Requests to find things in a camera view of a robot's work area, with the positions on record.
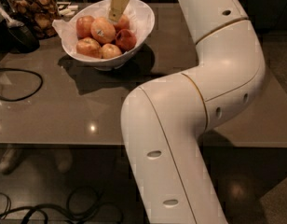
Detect white shoe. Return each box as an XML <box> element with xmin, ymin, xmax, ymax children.
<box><xmin>0</xmin><ymin>144</ymin><xmax>22</xmax><ymax>175</ymax></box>
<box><xmin>53</xmin><ymin>148</ymin><xmax>73</xmax><ymax>174</ymax></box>

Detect white items behind bowl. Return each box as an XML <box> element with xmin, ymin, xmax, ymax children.
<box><xmin>58</xmin><ymin>5</ymin><xmax>78</xmax><ymax>17</ymax></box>

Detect left white shoe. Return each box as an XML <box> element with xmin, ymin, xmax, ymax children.
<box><xmin>0</xmin><ymin>144</ymin><xmax>22</xmax><ymax>175</ymax></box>

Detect black cables on floor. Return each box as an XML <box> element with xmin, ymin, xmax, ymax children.
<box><xmin>0</xmin><ymin>149</ymin><xmax>125</xmax><ymax>224</ymax></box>

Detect red right apple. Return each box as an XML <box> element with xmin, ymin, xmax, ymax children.
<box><xmin>116</xmin><ymin>29</ymin><xmax>137</xmax><ymax>51</ymax></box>

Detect black round appliance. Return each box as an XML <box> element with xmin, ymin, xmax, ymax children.
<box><xmin>5</xmin><ymin>21</ymin><xmax>40</xmax><ymax>53</ymax></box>

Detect front left apple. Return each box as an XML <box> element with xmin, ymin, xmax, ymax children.
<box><xmin>76</xmin><ymin>37</ymin><xmax>102</xmax><ymax>59</ymax></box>

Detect glass jar of dried chips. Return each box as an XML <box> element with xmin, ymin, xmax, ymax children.
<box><xmin>7</xmin><ymin>0</ymin><xmax>61</xmax><ymax>39</ymax></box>

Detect black cable on table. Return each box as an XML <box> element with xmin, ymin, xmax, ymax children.
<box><xmin>0</xmin><ymin>67</ymin><xmax>44</xmax><ymax>103</ymax></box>

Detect right white shoe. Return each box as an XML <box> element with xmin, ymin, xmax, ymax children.
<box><xmin>53</xmin><ymin>148</ymin><xmax>73</xmax><ymax>174</ymax></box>

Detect front middle apple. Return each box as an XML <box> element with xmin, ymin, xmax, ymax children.
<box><xmin>102</xmin><ymin>44</ymin><xmax>122</xmax><ymax>59</ymax></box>

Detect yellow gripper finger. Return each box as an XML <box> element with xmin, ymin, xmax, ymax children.
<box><xmin>108</xmin><ymin>0</ymin><xmax>130</xmax><ymax>22</ymax></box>

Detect white bowl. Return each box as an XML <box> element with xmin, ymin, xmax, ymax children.
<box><xmin>61</xmin><ymin>0</ymin><xmax>156</xmax><ymax>72</ymax></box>

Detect apple with sticker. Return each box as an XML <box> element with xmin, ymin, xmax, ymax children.
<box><xmin>90</xmin><ymin>17</ymin><xmax>116</xmax><ymax>44</ymax></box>

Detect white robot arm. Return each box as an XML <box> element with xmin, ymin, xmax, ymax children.
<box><xmin>121</xmin><ymin>0</ymin><xmax>266</xmax><ymax>224</ymax></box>

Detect back left apple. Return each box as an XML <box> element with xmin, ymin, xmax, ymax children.
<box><xmin>75</xmin><ymin>16</ymin><xmax>94</xmax><ymax>38</ymax></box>

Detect back right apple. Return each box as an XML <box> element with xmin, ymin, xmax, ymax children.
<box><xmin>114</xmin><ymin>14</ymin><xmax>130</xmax><ymax>32</ymax></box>

